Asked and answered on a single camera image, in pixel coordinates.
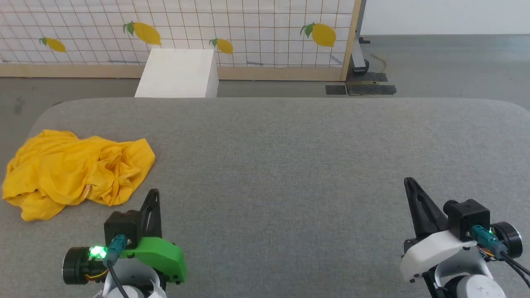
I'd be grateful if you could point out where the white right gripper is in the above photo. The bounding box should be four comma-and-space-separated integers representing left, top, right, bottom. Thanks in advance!
400, 177, 523, 283

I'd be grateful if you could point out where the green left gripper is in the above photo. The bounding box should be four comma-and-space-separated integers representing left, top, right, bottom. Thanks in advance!
62, 189, 187, 285

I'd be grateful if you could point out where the yellow t-shirt with print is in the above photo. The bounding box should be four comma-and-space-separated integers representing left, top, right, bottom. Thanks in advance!
2, 130, 156, 222

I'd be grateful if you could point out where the grey fabric sofa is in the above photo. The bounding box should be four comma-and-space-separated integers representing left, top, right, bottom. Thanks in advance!
0, 97, 530, 298

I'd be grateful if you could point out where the large black floor tape patch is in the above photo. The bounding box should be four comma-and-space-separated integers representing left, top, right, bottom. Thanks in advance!
345, 72, 397, 96

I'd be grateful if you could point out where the white box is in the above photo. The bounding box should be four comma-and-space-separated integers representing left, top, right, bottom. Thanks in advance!
135, 48, 219, 99

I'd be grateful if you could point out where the lemon print screen panel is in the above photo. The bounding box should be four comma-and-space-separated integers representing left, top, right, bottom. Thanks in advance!
0, 0, 362, 82

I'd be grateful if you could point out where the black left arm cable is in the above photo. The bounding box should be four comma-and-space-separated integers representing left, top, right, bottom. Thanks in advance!
104, 235, 131, 298

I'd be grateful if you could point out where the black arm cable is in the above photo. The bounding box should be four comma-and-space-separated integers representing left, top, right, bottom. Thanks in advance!
471, 225, 530, 277
104, 235, 131, 298

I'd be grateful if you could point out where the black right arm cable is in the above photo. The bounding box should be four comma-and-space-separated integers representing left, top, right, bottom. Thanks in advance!
471, 225, 530, 277

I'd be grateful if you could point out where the yellow cord on floor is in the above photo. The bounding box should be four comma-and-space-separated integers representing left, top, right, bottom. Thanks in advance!
370, 53, 388, 74

